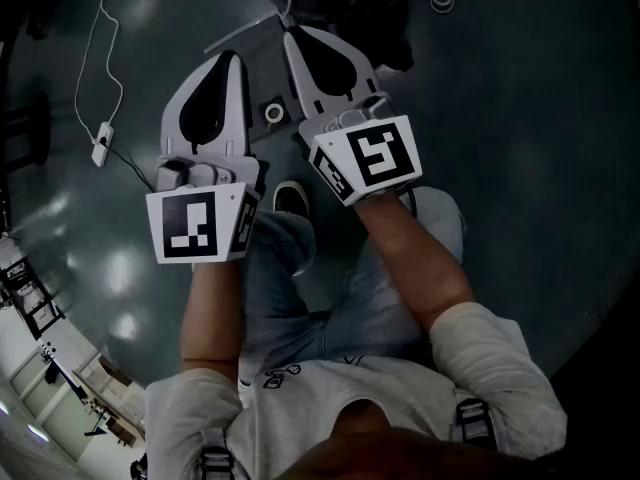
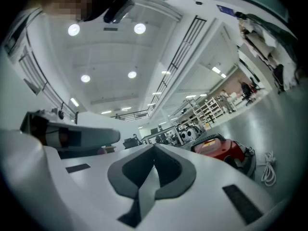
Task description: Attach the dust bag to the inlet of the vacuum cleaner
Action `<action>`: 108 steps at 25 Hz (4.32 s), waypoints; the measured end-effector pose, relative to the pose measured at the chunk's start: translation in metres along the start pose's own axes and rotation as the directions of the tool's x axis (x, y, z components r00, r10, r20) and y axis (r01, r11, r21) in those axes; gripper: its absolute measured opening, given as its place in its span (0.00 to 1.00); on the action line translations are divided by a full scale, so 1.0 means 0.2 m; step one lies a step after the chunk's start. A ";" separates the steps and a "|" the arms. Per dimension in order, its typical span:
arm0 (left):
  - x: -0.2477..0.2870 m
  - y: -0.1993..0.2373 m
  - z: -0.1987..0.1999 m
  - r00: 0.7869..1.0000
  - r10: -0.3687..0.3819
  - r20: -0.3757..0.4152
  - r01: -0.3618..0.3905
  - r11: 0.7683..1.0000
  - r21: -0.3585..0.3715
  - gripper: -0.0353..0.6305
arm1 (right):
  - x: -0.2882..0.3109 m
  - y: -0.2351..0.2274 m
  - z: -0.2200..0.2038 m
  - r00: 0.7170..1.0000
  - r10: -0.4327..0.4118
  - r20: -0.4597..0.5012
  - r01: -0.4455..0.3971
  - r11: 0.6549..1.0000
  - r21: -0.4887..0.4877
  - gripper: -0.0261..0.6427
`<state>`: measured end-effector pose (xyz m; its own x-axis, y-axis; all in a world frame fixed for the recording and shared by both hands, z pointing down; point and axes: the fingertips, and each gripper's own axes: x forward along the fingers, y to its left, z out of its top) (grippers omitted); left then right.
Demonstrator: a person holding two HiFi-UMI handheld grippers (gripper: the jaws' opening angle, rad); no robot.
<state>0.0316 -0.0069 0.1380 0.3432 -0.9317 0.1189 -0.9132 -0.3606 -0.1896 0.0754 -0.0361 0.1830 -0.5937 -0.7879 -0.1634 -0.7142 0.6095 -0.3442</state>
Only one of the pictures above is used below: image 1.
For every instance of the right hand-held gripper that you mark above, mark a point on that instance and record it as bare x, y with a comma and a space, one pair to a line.
380, 153

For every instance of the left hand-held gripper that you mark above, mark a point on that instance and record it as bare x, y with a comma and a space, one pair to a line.
200, 173

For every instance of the person's right forearm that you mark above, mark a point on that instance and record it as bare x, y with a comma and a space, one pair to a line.
415, 263

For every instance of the person's left forearm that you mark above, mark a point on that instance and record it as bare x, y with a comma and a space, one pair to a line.
212, 313

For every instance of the white power strip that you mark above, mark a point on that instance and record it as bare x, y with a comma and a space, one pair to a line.
102, 143

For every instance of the black shoe white sole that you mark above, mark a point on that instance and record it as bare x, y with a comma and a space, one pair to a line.
291, 200

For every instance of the person's light blue jeans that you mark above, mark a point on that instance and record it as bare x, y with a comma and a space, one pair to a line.
365, 313

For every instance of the person's white printed shirt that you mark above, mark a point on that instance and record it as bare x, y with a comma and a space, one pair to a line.
310, 408

